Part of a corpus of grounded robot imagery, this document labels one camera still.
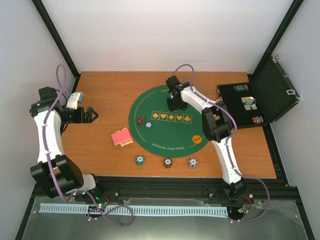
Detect triangular all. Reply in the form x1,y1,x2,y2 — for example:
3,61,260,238
134,115,145,126

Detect orange big blind button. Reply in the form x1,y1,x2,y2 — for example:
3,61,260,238
192,135,202,145

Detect brown 100 chip stack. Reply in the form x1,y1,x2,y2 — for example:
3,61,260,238
163,158,172,169

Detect green blue 50 chip stack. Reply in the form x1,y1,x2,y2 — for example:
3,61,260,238
135,155,145,166

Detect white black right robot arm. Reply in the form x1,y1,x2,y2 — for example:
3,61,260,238
165,75,245,202

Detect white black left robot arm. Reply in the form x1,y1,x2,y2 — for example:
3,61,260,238
29,87,104,202

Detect round green poker mat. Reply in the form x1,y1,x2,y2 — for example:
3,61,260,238
128,85,208,158

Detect red backed card deck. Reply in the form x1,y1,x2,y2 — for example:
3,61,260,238
111,129,124,146

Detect yellow playing card box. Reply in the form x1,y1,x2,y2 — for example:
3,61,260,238
120,128,133,147

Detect blue white chip stack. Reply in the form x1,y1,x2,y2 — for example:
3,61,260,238
188,158,198,169

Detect chips row in case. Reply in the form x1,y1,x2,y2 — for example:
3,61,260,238
233,84,249,92

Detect blue gold card deck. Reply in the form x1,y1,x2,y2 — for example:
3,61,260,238
241,96,257,111

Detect red white chips in case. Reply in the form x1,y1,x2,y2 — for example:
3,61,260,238
252,116,264,124

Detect black poker case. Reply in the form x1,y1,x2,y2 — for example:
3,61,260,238
217,56,301,129

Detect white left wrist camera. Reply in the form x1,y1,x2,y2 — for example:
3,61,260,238
66,92,85,110

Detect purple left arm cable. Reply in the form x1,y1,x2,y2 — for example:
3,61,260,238
43,63,135,228

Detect black aluminium frame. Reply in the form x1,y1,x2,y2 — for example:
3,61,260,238
14,0,316,240

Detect light blue cable duct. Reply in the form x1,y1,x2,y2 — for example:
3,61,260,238
38,203,228,218

